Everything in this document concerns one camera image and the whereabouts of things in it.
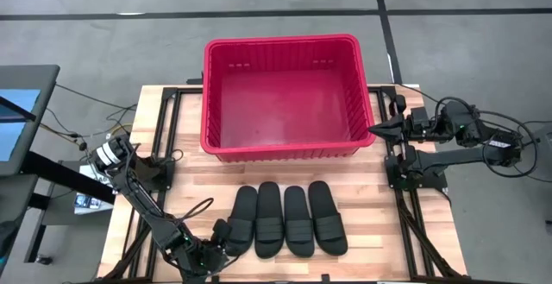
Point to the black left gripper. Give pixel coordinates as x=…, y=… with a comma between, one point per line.
x=207, y=256

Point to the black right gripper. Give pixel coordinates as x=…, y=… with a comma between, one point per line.
x=418, y=133

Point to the black slide sandal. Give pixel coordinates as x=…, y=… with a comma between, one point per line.
x=297, y=206
x=269, y=202
x=245, y=206
x=323, y=202

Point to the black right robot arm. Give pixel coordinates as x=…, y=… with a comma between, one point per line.
x=457, y=156

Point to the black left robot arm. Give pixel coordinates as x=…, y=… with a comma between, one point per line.
x=151, y=212

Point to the red plastic bin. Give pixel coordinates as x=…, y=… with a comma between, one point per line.
x=284, y=115

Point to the small printed box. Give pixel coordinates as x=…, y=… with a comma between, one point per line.
x=88, y=203

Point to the grey stand leg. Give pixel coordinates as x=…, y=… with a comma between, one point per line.
x=545, y=141

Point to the white printed paper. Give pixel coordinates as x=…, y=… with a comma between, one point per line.
x=92, y=176

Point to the small black floor foot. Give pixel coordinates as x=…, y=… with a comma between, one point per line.
x=44, y=260

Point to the grey desk top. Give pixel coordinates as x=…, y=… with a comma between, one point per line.
x=10, y=197

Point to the grey monitor blue screen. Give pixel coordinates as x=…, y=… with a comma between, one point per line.
x=13, y=137

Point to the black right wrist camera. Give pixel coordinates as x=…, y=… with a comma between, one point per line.
x=419, y=115

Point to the black aluminium frame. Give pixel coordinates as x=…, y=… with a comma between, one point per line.
x=169, y=92

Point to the black stand frame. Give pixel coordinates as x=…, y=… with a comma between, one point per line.
x=64, y=176

